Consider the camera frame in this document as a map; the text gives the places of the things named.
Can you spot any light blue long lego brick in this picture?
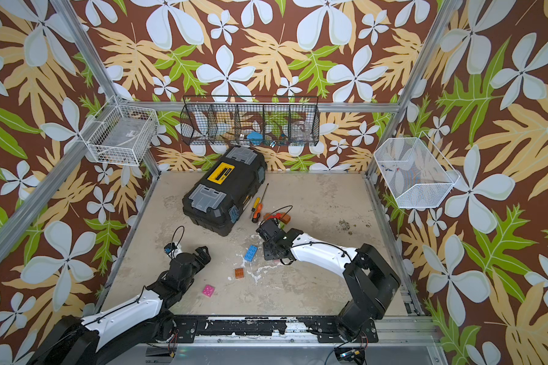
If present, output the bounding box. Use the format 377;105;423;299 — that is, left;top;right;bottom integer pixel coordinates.
244;245;258;262

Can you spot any magenta lego brick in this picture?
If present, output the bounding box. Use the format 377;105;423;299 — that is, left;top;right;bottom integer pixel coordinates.
202;284;216;297

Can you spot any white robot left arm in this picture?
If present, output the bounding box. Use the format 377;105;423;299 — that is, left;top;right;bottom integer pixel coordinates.
28;246;211;364

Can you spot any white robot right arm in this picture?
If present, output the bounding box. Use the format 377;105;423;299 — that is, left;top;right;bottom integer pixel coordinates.
257;218;401;341

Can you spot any black toolbox with yellow label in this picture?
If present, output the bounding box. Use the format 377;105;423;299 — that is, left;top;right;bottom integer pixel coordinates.
182;146;266;237

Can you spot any blue object in basket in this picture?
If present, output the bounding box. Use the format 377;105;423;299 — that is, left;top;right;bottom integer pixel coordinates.
247;132;263;145

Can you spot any orange handled screwdriver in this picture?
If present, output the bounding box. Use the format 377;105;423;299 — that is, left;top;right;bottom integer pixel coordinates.
251;203;263;223

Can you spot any yellow handled screwdriver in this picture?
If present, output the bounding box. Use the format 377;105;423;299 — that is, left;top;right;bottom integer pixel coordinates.
251;184;269;212

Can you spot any black mounting rail base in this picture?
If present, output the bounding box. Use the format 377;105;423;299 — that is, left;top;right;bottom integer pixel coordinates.
161;316;379;345

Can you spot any black wire basket back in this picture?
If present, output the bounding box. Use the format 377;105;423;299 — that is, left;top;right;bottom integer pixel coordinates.
179;96;321;147

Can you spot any white wire basket right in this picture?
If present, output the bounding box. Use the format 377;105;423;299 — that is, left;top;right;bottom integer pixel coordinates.
374;134;461;210

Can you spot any white wire basket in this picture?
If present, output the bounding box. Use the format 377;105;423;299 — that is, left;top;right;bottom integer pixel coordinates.
81;97;159;167
374;134;461;210

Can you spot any white wire basket left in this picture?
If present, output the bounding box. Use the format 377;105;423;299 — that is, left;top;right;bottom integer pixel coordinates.
81;97;159;167

